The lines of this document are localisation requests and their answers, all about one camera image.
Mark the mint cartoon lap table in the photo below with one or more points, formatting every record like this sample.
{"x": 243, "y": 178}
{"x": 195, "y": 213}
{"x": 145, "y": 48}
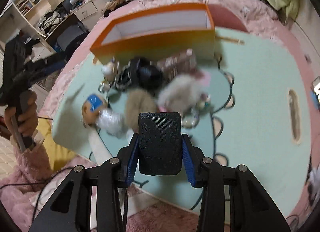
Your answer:
{"x": 258, "y": 115}

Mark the brown card box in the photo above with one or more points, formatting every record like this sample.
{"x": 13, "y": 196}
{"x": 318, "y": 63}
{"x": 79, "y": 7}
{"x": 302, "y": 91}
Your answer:
{"x": 178, "y": 63}

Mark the white fur pompom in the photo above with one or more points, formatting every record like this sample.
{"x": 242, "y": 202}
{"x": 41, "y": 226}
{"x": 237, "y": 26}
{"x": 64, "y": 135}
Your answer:
{"x": 181, "y": 94}

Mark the smartphone on stand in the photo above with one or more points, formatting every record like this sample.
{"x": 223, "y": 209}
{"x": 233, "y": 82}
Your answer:
{"x": 315, "y": 91}

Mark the orange storage box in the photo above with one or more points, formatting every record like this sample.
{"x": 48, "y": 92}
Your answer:
{"x": 157, "y": 33}

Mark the brown bear plush blue cap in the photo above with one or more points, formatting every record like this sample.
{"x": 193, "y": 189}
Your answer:
{"x": 91, "y": 108}

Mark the pink fluffy sleeve forearm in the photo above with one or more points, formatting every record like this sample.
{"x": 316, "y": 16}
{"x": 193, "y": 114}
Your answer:
{"x": 30, "y": 174}

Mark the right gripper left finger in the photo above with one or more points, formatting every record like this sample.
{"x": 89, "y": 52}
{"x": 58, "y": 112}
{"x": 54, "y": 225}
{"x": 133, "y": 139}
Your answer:
{"x": 69, "y": 207}

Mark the dark red pillow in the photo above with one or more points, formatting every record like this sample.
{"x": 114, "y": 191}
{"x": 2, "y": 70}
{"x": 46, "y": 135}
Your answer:
{"x": 223, "y": 17}

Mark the clear plastic bag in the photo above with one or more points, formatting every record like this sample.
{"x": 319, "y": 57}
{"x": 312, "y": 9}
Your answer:
{"x": 110, "y": 121}

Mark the navy lace scrunchie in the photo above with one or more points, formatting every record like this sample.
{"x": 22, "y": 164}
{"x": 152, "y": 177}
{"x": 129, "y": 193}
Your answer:
{"x": 139, "y": 73}

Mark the person left hand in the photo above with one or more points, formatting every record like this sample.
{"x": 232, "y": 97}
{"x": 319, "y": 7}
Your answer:
{"x": 27, "y": 121}

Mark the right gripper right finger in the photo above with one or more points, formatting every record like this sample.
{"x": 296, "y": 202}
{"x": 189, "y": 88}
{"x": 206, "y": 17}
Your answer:
{"x": 252, "y": 208}

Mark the white cow figurine keychain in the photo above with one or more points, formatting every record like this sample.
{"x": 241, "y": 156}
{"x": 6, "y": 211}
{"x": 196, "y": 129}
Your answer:
{"x": 110, "y": 70}

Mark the white desk drawers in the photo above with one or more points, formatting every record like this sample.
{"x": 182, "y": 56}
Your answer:
{"x": 25, "y": 15}

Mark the black mesh square case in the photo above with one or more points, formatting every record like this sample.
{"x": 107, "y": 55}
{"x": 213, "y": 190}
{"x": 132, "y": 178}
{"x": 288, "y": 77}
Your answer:
{"x": 160, "y": 143}

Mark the brown fur pompom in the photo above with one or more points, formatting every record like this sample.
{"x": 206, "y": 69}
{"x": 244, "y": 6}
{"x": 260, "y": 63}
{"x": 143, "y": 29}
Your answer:
{"x": 138, "y": 101}

